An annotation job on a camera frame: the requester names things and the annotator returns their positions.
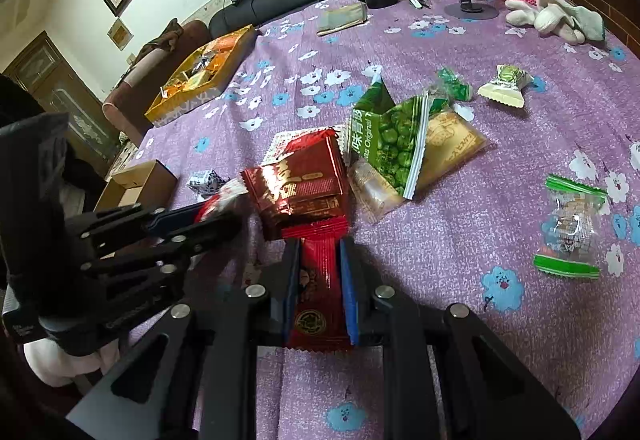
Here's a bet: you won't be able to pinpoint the clear packet with green ends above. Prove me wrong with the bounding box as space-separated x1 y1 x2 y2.
532 173 609 281

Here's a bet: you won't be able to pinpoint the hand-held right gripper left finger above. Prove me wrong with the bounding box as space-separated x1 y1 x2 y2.
65 238 302 440

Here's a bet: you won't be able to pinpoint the red and white snack packet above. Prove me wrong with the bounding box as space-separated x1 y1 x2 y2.
192 177 251 226

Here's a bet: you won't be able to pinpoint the wooden door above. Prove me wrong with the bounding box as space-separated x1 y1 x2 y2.
2 31 124 176

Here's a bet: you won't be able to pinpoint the purple floral tablecloth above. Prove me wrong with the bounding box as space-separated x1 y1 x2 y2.
125 0 640 440

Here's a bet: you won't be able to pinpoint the green booklet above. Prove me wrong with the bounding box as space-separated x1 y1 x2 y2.
316 2 371 38

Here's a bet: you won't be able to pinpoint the small green candy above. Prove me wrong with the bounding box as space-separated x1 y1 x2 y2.
425 66 475 109

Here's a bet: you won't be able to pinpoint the green pea snack packet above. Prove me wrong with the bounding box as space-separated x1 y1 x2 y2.
345 95 432 201

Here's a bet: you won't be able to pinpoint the small silver candy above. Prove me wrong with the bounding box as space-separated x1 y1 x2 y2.
186 168 226 196

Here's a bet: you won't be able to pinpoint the white gloves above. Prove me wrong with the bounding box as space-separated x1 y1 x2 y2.
504 0 607 45

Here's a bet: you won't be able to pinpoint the brown chair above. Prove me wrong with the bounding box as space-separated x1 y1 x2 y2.
102 18 211 146

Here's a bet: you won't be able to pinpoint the white packet with red print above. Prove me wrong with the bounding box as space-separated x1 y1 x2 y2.
262 127 341 167

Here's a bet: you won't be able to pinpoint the white and green pastry packet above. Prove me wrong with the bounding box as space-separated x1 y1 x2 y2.
477 63 534 109

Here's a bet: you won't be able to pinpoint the tan biscuit packet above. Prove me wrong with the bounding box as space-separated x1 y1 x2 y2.
417 107 489 194

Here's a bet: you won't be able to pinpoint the clear biscuit packet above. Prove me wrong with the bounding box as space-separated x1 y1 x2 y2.
347 160 407 224

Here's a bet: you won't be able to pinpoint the yellow wall sign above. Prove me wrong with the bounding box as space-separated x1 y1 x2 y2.
106 17 135 52

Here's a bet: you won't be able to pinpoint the person's left forearm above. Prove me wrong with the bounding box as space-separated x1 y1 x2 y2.
22 337 121 389

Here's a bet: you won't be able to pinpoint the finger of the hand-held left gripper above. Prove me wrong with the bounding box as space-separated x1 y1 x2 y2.
80 210 248 293
65 202 213 253

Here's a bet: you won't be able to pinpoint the dark red glossy snack packet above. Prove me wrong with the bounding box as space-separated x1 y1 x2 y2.
240 130 352 242

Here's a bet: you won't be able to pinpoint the yellow snack tray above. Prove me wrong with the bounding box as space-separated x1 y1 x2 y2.
144 24 259 129

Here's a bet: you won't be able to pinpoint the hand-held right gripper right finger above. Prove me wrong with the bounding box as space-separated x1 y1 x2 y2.
340 235 582 440

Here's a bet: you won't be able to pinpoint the cardboard box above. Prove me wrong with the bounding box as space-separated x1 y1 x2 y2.
94 160 179 214

